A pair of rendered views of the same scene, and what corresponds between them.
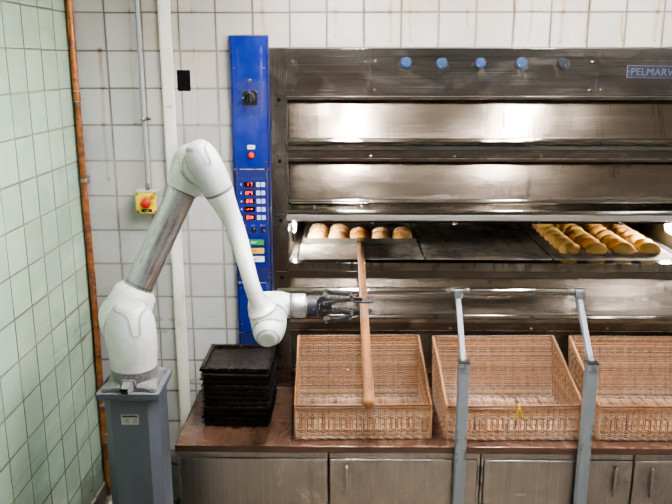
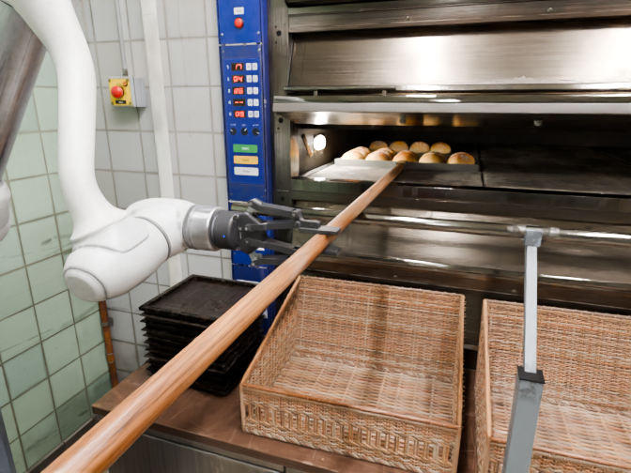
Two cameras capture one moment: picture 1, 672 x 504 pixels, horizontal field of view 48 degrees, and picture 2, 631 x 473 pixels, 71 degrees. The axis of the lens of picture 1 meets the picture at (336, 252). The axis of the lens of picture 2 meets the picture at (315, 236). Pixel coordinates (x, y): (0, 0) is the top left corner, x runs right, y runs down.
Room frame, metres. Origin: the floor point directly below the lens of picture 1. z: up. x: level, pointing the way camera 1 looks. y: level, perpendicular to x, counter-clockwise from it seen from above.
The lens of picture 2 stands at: (1.90, -0.32, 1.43)
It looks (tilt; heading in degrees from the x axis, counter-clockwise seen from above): 17 degrees down; 18
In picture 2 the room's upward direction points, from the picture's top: straight up
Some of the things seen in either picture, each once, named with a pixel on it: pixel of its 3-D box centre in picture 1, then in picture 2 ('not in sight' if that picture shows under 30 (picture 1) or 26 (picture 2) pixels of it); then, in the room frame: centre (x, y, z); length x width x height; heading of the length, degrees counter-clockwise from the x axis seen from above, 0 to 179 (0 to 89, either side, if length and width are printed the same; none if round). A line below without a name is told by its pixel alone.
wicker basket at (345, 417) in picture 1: (360, 383); (361, 357); (3.00, -0.10, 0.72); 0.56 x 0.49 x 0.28; 91
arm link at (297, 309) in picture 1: (299, 305); (209, 228); (2.63, 0.13, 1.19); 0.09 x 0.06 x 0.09; 179
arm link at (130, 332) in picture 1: (131, 333); not in sight; (2.40, 0.68, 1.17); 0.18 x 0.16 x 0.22; 24
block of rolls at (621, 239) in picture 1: (592, 235); not in sight; (3.69, -1.28, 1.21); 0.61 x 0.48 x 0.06; 179
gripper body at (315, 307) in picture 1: (319, 305); (242, 231); (2.62, 0.06, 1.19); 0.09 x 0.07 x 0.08; 89
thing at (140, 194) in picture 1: (148, 201); (127, 92); (3.24, 0.81, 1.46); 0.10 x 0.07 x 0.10; 89
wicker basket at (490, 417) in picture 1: (502, 384); (598, 401); (2.99, -0.71, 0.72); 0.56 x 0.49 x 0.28; 90
